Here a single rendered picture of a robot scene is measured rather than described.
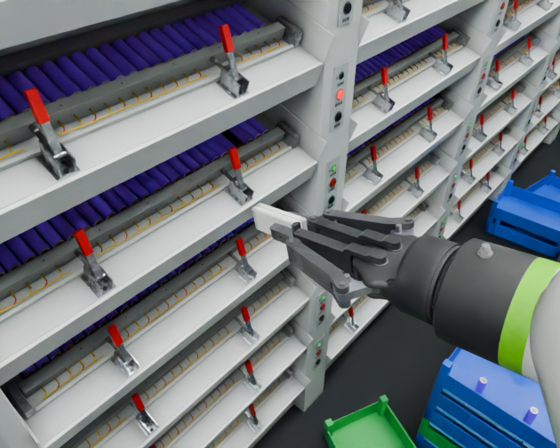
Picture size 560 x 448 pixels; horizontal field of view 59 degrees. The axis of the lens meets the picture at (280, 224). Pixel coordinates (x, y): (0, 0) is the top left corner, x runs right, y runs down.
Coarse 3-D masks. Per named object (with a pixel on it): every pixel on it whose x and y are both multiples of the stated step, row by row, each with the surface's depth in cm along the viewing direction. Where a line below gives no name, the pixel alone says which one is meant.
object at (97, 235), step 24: (264, 144) 87; (216, 168) 81; (168, 192) 75; (120, 216) 71; (144, 216) 74; (72, 240) 67; (96, 240) 68; (24, 264) 63; (48, 264) 64; (0, 288) 60; (0, 312) 60
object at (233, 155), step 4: (228, 148) 77; (232, 148) 77; (228, 152) 77; (232, 152) 77; (236, 152) 77; (232, 156) 77; (236, 156) 77; (232, 160) 77; (236, 160) 78; (232, 164) 78; (236, 164) 78; (240, 164) 78; (236, 168) 78; (236, 172) 78; (240, 172) 79; (236, 176) 79; (240, 176) 79; (240, 180) 79; (236, 184) 81; (240, 184) 79; (240, 188) 80
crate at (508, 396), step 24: (456, 360) 124; (480, 360) 124; (456, 384) 115; (504, 384) 119; (528, 384) 119; (480, 408) 113; (504, 408) 114; (528, 408) 114; (528, 432) 106; (552, 432) 110
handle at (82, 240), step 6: (78, 234) 61; (84, 234) 62; (78, 240) 62; (84, 240) 62; (84, 246) 62; (90, 246) 63; (84, 252) 62; (90, 252) 63; (90, 258) 63; (90, 264) 63; (96, 264) 64; (96, 270) 64; (96, 276) 64
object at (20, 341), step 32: (288, 128) 90; (256, 160) 88; (288, 160) 90; (192, 192) 80; (224, 192) 81; (256, 192) 83; (288, 192) 91; (192, 224) 76; (224, 224) 78; (96, 256) 69; (128, 256) 70; (160, 256) 71; (192, 256) 77; (32, 288) 64; (64, 288) 65; (128, 288) 68; (32, 320) 61; (64, 320) 62; (96, 320) 68; (0, 352) 58; (32, 352) 60; (0, 384) 60
